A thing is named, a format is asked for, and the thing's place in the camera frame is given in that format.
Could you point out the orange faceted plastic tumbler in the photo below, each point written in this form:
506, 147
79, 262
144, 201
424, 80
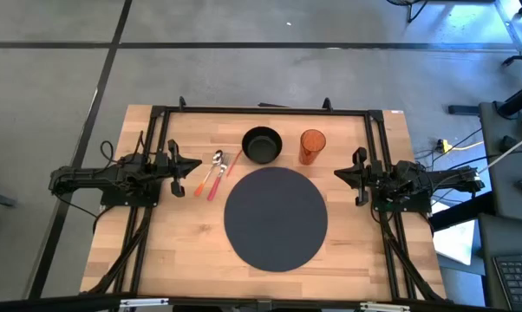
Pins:
311, 147

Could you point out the silver frame bracket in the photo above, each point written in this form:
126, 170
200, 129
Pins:
384, 307
144, 302

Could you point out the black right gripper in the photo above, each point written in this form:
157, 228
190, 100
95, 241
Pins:
361, 177

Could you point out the black aluminium table frame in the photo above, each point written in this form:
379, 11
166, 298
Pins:
265, 111

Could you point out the black bowl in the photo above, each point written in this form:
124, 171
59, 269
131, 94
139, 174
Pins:
262, 145

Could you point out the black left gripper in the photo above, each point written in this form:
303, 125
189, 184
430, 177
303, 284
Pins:
178, 169

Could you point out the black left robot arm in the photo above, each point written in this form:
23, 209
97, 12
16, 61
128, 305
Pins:
92, 175

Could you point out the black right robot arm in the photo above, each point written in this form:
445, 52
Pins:
439, 180

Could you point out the red drinking straw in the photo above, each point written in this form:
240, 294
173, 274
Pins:
234, 163

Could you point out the yellow power plug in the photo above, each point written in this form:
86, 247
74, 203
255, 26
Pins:
445, 146

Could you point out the grey desk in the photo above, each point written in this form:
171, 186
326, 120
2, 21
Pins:
504, 182

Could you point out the white box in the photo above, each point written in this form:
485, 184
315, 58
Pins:
454, 238

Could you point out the black computer keyboard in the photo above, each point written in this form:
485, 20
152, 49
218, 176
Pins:
519, 281

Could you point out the round dark woven placemat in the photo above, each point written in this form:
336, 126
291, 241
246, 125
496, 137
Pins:
276, 219

